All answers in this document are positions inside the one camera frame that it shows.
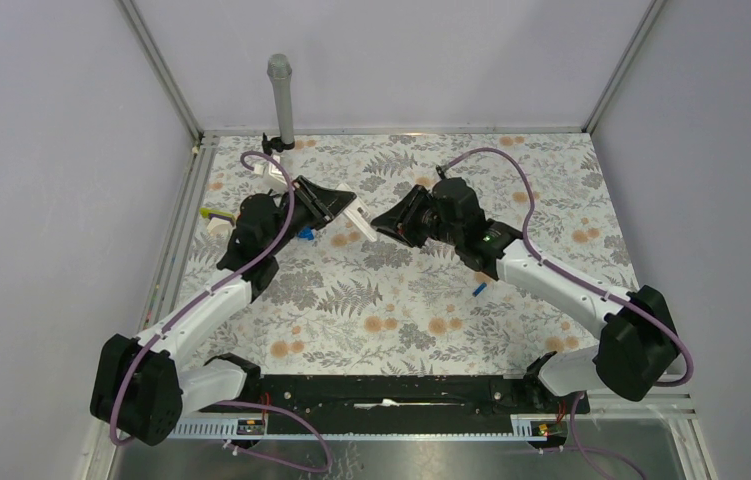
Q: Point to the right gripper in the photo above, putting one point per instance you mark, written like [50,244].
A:
[399,221]

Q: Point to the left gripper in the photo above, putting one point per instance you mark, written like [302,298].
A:
[324,205]

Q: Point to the white AC remote control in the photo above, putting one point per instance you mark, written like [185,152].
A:
[360,216]

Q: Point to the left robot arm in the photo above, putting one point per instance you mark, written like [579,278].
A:
[143,384]

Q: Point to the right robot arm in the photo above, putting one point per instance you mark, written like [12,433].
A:
[633,329]

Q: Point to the blue plastic clip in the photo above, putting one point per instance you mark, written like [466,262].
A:
[306,234]

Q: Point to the light blue battery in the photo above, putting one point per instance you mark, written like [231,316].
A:
[479,289]

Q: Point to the floral table mat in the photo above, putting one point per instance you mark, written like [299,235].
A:
[343,305]

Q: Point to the white small block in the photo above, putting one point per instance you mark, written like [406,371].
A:
[219,227]

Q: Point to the yellow purple small tool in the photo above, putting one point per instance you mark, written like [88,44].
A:
[208,213]

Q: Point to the grey microphone on stand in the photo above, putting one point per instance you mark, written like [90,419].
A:
[279,72]

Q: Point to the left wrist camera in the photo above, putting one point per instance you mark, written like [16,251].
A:
[271,173]

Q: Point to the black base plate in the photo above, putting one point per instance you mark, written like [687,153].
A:
[440,406]

